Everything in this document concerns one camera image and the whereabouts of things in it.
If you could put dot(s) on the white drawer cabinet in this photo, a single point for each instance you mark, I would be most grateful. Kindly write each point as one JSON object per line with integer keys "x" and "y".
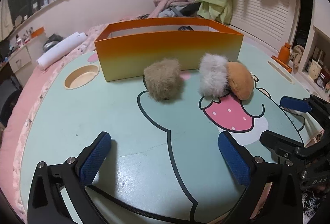
{"x": 23, "y": 60}

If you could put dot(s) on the orange water bottle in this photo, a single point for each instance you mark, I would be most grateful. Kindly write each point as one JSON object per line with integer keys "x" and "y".
{"x": 283, "y": 57}

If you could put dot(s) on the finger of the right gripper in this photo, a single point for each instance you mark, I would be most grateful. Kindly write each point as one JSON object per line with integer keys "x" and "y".
{"x": 292, "y": 103}

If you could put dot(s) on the light green hanging garment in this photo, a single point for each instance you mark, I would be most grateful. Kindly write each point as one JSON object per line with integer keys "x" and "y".
{"x": 218, "y": 10}

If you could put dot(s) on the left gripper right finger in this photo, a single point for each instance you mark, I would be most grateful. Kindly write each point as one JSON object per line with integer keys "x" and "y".
{"x": 272, "y": 192}

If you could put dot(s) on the pile of clothes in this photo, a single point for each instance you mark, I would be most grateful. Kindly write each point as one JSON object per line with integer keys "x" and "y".
{"x": 172, "y": 8}

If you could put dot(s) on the brown fluffy scrunchie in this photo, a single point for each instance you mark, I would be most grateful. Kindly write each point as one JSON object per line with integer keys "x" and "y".
{"x": 163, "y": 80}

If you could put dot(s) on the white floral mug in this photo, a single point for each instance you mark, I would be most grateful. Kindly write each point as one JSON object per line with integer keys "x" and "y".
{"x": 314, "y": 70}

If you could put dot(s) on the orange gradient storage box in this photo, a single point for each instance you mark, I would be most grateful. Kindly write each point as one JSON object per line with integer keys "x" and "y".
{"x": 126, "y": 48}

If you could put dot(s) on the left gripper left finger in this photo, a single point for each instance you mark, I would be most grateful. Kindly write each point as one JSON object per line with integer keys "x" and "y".
{"x": 46, "y": 204}

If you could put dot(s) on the grey fluffy scrunchie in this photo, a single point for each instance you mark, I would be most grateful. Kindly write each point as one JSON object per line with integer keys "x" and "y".
{"x": 213, "y": 75}

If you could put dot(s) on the orange plush bun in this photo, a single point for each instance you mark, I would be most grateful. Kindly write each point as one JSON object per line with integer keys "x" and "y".
{"x": 240, "y": 80}

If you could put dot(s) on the small orange box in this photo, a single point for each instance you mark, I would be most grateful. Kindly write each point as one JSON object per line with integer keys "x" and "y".
{"x": 37, "y": 32}

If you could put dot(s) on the white paper roll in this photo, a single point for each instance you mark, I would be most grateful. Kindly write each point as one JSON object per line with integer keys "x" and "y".
{"x": 61, "y": 49}

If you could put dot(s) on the cartoon figure keychain toy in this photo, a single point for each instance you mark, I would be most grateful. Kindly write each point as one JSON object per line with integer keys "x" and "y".
{"x": 255, "y": 78}

